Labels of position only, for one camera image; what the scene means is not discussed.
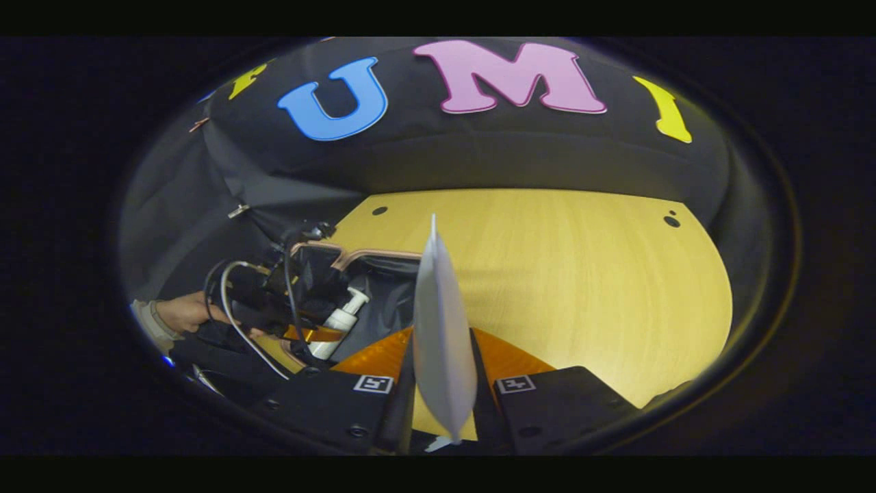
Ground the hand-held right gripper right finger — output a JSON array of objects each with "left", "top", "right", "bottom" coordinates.
[{"left": 469, "top": 327, "right": 641, "bottom": 457}]

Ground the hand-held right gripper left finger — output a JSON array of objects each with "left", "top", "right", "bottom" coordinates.
[{"left": 250, "top": 327, "right": 416, "bottom": 456}]

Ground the white pump bottle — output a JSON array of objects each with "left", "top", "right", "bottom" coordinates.
[{"left": 308, "top": 288, "right": 371, "bottom": 361}]

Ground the white squeeze tube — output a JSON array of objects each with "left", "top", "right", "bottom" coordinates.
[{"left": 413, "top": 214, "right": 479, "bottom": 444}]

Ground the black backdrop cloth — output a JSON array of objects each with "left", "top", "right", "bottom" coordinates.
[{"left": 120, "top": 38, "right": 733, "bottom": 302}]

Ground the grey cable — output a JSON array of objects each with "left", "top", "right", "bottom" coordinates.
[{"left": 219, "top": 260, "right": 292, "bottom": 381}]

